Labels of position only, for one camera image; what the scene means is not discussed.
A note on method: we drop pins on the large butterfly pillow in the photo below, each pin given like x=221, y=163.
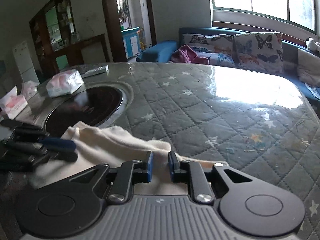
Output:
x=260, y=52

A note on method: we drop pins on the blue white cabinet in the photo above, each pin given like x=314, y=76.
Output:
x=131, y=41

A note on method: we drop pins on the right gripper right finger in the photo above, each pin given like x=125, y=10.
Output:
x=190, y=173

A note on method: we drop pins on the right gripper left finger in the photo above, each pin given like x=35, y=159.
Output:
x=128, y=175

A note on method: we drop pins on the black induction cooktop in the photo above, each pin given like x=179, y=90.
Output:
x=93, y=106

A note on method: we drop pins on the pink white tissue pack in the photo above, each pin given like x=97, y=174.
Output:
x=64, y=83

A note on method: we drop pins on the dark wooden display cabinet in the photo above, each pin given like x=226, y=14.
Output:
x=57, y=43

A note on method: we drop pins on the small butterfly pillow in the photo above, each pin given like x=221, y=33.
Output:
x=218, y=49

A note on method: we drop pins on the panda plush toy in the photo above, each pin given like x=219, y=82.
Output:
x=312, y=45

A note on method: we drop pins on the grey remote control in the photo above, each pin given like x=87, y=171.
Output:
x=95, y=71

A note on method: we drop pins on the magenta cloth on sofa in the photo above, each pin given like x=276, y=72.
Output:
x=185, y=54

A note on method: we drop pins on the cream white garment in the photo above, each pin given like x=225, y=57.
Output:
x=112, y=146

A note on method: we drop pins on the pink tissue box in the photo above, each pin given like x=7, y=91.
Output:
x=12, y=104

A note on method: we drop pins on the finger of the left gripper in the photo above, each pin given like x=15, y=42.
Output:
x=57, y=143
x=30, y=152

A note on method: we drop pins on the grey cushion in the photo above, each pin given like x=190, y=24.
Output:
x=308, y=68

